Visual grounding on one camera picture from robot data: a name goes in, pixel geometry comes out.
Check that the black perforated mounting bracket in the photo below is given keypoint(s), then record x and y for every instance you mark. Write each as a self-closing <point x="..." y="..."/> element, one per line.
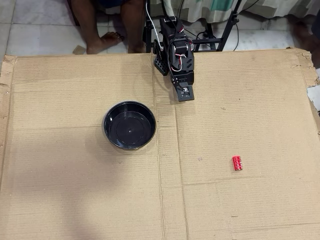
<point x="161" y="62"/>

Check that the green beige patterned bed sheet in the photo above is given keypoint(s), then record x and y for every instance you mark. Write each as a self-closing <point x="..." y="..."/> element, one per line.
<point x="262" y="7"/>

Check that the black metal tripod stand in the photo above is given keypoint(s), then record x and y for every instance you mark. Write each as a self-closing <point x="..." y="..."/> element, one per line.
<point x="228" y="27"/>

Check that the red lego block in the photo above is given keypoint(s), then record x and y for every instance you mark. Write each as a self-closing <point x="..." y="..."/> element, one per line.
<point x="237" y="163"/>

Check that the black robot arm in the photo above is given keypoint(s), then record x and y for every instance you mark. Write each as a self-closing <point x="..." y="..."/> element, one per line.
<point x="166" y="31"/>

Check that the brown corrugated cardboard sheet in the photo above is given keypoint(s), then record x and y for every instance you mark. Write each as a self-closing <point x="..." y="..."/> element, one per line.
<point x="75" y="200"/>

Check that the small cardboard scrap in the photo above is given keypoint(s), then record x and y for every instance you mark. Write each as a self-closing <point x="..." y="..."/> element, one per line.
<point x="78" y="50"/>

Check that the black round plastic bowl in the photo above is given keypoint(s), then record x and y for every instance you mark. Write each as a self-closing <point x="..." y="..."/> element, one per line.
<point x="130" y="130"/>

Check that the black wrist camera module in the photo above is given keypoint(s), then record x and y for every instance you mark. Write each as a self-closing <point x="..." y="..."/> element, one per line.
<point x="186" y="93"/>

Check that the black metal frame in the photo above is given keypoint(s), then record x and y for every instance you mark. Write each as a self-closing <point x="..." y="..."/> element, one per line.
<point x="149" y="37"/>

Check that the person's right bare leg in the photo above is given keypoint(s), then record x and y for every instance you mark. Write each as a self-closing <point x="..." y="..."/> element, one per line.
<point x="87" y="27"/>

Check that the person's left bare leg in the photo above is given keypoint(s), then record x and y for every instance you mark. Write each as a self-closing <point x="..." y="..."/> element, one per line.
<point x="133" y="27"/>

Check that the person's bare leg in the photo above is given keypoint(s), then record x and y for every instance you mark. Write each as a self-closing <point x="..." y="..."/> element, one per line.
<point x="87" y="27"/>
<point x="133" y="27"/>

